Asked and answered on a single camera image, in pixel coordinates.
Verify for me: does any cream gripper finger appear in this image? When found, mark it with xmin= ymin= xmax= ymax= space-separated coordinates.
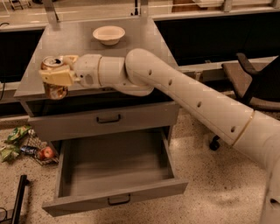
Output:
xmin=61 ymin=55 xmax=79 ymax=70
xmin=39 ymin=69 xmax=80 ymax=87

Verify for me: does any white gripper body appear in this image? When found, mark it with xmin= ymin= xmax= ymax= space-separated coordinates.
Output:
xmin=73 ymin=54 xmax=102 ymax=88

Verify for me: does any orange soda can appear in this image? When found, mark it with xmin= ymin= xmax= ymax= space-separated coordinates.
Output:
xmin=38 ymin=56 xmax=67 ymax=100

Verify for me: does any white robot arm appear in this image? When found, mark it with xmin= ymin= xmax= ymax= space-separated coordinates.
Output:
xmin=38 ymin=48 xmax=280 ymax=224

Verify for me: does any grey drawer cabinet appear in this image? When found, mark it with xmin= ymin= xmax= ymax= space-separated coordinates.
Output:
xmin=15 ymin=18 xmax=179 ymax=144

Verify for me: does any grey upper drawer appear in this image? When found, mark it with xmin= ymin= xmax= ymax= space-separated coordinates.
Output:
xmin=29 ymin=101 xmax=179 ymax=141

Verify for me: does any grey open middle drawer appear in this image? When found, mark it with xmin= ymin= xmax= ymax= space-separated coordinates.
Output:
xmin=42 ymin=128 xmax=187 ymax=216

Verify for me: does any white paper bowl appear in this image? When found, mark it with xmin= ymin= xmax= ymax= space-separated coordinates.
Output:
xmin=93 ymin=25 xmax=125 ymax=46

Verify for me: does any green chip bag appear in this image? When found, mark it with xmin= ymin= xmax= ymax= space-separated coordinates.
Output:
xmin=5 ymin=125 xmax=31 ymax=144
xmin=0 ymin=145 xmax=20 ymax=162

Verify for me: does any red apple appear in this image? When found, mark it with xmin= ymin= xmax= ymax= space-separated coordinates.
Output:
xmin=40 ymin=146 xmax=55 ymax=159

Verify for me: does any blue snack packet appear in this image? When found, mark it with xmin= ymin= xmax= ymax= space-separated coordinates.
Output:
xmin=20 ymin=145 xmax=38 ymax=155

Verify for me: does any black metal stand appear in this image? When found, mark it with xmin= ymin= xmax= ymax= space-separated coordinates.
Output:
xmin=0 ymin=175 xmax=30 ymax=224

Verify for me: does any black office chair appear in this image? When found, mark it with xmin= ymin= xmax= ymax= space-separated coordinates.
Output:
xmin=208 ymin=52 xmax=280 ymax=152

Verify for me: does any wire mesh basket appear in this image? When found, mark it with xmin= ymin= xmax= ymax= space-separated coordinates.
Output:
xmin=26 ymin=129 xmax=59 ymax=165

